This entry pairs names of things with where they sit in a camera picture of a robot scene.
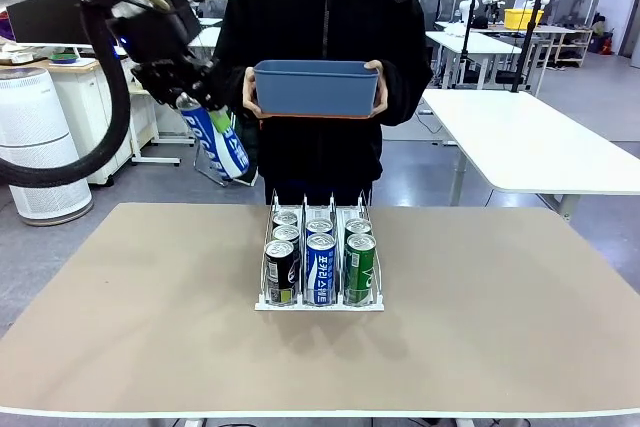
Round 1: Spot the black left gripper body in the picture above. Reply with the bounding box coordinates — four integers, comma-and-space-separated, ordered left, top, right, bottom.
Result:
107, 0, 204, 76

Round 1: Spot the blue Pocari Sweat can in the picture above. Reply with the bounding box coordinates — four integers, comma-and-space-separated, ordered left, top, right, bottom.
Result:
175, 93, 251, 182
306, 218, 335, 237
305, 232, 337, 306

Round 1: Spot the blue plastic basket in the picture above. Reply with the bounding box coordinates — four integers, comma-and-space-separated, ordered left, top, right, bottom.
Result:
253, 59, 380, 120

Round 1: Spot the person's left forearm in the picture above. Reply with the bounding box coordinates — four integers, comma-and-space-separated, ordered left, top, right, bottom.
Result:
382, 59, 434, 127

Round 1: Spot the person's right hand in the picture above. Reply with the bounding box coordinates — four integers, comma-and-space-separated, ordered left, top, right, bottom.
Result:
242, 65, 267, 120

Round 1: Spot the person's left hand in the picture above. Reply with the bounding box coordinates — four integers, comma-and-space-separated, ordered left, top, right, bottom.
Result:
363, 59, 389, 117

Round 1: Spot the white background desk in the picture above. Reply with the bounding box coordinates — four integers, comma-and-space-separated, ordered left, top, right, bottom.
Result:
424, 29, 524, 91
189, 16, 225, 63

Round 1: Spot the small beige side table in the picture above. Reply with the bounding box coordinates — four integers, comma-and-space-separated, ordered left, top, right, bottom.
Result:
127, 84, 196, 167

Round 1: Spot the grey background desk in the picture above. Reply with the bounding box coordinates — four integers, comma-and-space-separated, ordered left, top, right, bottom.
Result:
487, 21, 596, 68

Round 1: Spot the black computer monitor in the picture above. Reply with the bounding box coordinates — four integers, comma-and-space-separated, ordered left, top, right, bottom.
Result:
4, 0, 91, 46

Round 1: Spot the yellow plastic bin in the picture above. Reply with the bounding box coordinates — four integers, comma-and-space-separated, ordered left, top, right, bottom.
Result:
503, 7, 545, 30

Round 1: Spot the white cylindrical air purifier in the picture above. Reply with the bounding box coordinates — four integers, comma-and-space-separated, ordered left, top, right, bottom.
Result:
0, 66, 95, 227

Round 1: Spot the black tripod stand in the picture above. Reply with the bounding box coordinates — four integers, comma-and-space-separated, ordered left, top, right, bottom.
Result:
509, 0, 549, 93
457, 0, 484, 91

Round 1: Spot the person in black jacket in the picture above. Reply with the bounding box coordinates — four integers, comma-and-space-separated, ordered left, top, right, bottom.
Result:
212, 0, 434, 206

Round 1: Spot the green Chilsung cider can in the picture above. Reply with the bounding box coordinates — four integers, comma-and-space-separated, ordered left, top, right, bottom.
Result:
343, 232, 377, 306
344, 217, 372, 237

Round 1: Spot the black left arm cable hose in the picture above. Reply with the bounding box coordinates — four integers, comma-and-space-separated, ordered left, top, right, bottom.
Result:
0, 6, 132, 188

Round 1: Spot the white wire can dispenser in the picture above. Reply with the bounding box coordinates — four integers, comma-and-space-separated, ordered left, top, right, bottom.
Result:
253, 188, 387, 312

